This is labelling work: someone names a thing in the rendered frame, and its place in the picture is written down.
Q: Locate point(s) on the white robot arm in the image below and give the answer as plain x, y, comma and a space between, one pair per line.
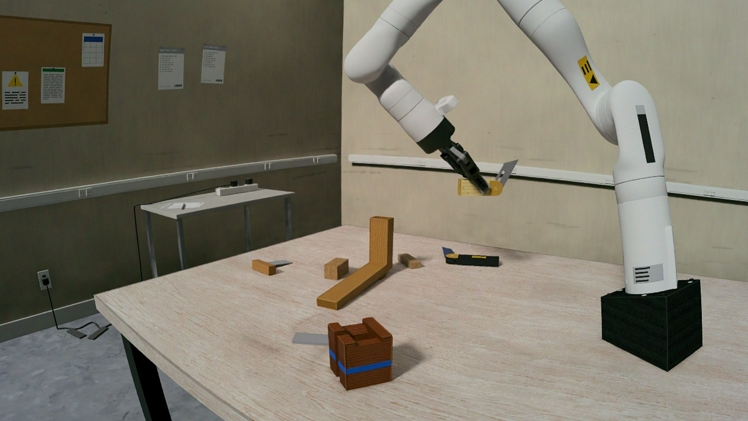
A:
625, 115

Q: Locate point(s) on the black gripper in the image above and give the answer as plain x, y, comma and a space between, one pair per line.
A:
453, 153

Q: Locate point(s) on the grey flat bar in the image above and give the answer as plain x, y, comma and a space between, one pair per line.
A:
310, 338

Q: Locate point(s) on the black sliding bevel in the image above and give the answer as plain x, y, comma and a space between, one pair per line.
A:
470, 260

